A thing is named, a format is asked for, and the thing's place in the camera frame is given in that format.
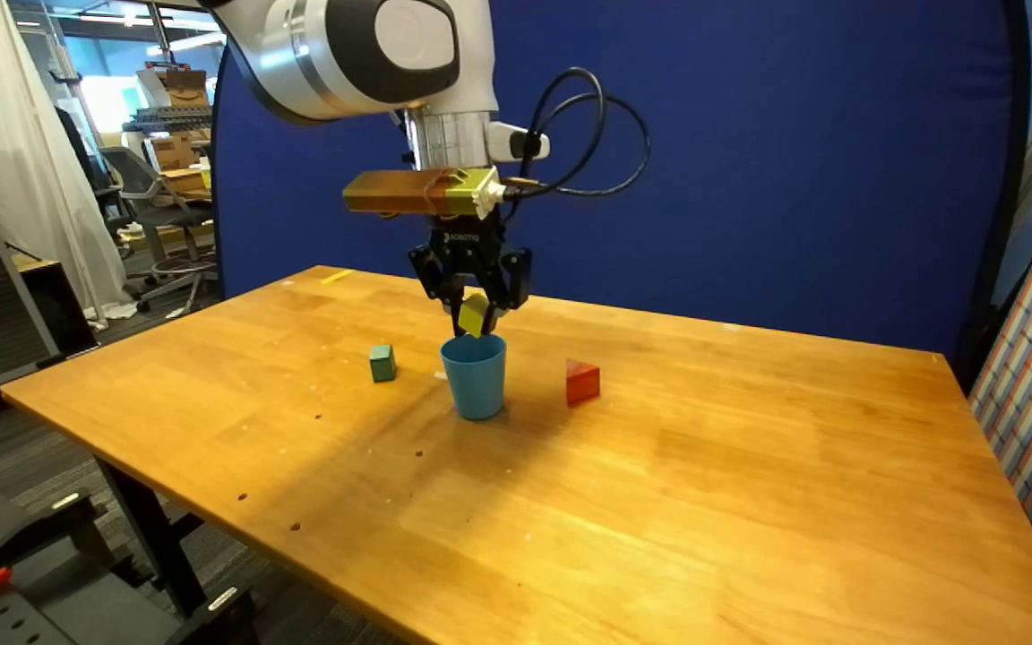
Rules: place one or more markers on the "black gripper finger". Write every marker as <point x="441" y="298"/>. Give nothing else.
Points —
<point x="493" y="313"/>
<point x="451" y="305"/>

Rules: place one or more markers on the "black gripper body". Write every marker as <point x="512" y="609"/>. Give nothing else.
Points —
<point x="467" y="251"/>

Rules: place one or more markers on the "yellow block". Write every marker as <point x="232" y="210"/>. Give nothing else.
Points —
<point x="475" y="313"/>

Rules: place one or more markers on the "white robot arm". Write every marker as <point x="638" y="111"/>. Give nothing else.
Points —
<point x="436" y="66"/>

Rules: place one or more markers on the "blue cup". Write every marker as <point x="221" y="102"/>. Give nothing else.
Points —
<point x="475" y="374"/>

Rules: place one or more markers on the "green block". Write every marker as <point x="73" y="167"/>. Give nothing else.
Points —
<point x="381" y="365"/>

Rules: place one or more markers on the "red block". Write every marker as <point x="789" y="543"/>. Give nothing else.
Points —
<point x="580" y="380"/>

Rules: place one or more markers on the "shelf with boxes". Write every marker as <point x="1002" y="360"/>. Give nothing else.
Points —
<point x="173" y="128"/>

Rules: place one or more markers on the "blue round backdrop screen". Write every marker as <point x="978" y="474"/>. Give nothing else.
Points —
<point x="824" y="167"/>

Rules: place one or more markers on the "black table leg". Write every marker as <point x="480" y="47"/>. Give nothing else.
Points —
<point x="158" y="540"/>

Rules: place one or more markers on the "white curtain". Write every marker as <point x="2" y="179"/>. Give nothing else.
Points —
<point x="43" y="191"/>

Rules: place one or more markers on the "wooden camera mount plate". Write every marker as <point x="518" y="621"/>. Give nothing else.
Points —
<point x="436" y="191"/>

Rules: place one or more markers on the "black equipment with orange handle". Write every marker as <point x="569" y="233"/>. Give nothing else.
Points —
<point x="67" y="586"/>

